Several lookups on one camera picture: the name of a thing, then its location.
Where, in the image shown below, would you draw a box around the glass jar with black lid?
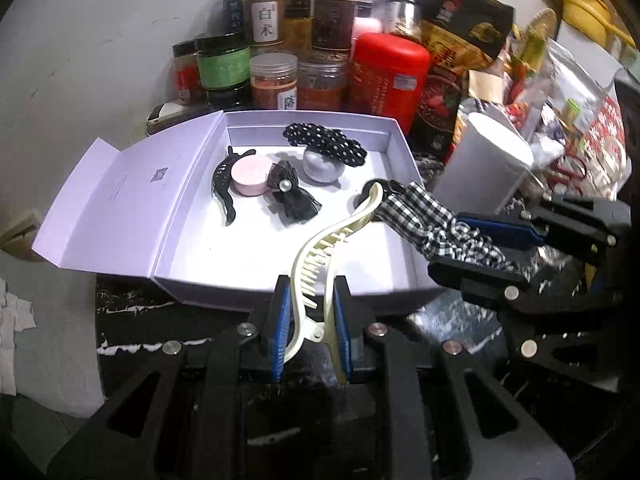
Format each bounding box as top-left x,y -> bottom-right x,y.
387,0 -> 423,41

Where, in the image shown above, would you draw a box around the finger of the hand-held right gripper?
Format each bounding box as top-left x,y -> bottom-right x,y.
456,195 -> 633,266
427,254 -> 622,382

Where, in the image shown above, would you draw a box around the small jar with red label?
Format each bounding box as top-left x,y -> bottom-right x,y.
172,40 -> 201,106

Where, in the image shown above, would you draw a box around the white paper towel sheet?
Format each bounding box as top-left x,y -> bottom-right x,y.
0,280 -> 37,396

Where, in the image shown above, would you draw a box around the yellow plastic basin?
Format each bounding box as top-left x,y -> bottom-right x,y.
562,0 -> 631,46

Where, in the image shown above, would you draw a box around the jar with brown label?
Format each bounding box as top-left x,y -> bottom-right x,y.
296,55 -> 350,111

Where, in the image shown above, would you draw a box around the clear silver plastic bag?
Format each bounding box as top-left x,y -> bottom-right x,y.
542,40 -> 621,126

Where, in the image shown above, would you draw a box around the black polka dot hair clip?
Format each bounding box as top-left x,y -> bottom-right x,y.
282,122 -> 368,167

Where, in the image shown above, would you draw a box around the pink bottle cap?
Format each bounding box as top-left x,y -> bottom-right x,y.
352,15 -> 383,38

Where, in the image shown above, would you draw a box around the jar of orange peel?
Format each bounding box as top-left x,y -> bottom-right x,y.
249,53 -> 299,111

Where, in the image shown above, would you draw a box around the lavender gift box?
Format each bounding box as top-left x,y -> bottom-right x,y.
31,110 -> 441,311

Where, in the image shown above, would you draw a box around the short black jar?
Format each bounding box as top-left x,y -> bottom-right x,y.
202,85 -> 253,111

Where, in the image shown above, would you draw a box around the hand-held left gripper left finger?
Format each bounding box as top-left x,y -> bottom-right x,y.
47,274 -> 293,480

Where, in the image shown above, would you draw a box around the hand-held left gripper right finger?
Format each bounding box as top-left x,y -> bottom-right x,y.
331,275 -> 576,480

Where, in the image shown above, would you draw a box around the red scissors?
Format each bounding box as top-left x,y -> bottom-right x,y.
547,152 -> 588,186

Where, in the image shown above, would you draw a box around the cardboard box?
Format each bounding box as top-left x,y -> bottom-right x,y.
0,210 -> 41,261

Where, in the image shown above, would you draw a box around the black hair claw clip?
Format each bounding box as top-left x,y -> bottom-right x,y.
211,145 -> 256,226

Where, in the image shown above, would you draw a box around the jar with dark blue label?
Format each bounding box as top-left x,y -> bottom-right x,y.
221,0 -> 248,36

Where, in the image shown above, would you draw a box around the pink round container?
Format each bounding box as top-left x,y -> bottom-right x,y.
231,156 -> 273,197

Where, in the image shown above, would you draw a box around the black bow hair clip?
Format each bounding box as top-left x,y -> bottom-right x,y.
264,160 -> 323,226

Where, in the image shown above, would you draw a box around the red patterned snack bag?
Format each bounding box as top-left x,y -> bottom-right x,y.
582,95 -> 628,196

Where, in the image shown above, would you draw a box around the jar with white label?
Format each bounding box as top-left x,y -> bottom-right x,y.
243,0 -> 286,53

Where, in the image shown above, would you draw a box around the black snack bag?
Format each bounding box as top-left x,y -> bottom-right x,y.
405,0 -> 516,136

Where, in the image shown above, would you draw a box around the black jar with green label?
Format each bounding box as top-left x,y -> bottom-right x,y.
194,31 -> 251,92

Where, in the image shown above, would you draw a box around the cream hair claw clip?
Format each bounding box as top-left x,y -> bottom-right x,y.
287,181 -> 385,388

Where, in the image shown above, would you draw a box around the black white gingham scrunchie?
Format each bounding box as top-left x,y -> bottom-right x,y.
377,180 -> 516,271

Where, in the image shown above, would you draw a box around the white round case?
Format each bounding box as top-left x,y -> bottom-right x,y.
302,146 -> 346,184

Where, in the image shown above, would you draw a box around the phone with white charger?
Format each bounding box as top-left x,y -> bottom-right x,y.
146,102 -> 221,136

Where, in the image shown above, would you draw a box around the jar with golden label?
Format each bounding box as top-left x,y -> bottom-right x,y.
282,15 -> 313,51

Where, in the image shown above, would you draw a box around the red canister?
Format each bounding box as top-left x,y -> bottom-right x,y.
348,32 -> 432,133

